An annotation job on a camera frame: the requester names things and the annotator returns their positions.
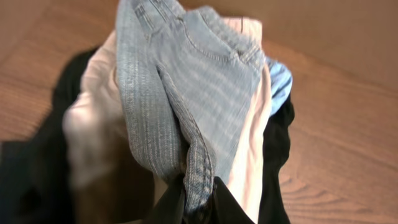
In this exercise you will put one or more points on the light blue shirt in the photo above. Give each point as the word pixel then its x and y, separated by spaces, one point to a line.
pixel 281 83

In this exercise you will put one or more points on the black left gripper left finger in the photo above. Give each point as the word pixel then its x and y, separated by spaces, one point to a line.
pixel 170 207

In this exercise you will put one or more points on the black garment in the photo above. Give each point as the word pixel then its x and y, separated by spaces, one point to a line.
pixel 34 172

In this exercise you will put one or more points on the light blue denim shorts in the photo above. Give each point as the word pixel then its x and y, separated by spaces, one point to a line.
pixel 186 80

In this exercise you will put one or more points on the beige khaki shorts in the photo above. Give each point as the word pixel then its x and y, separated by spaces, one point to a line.
pixel 109 185

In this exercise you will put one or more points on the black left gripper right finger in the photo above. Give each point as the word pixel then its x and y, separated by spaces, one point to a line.
pixel 226 210

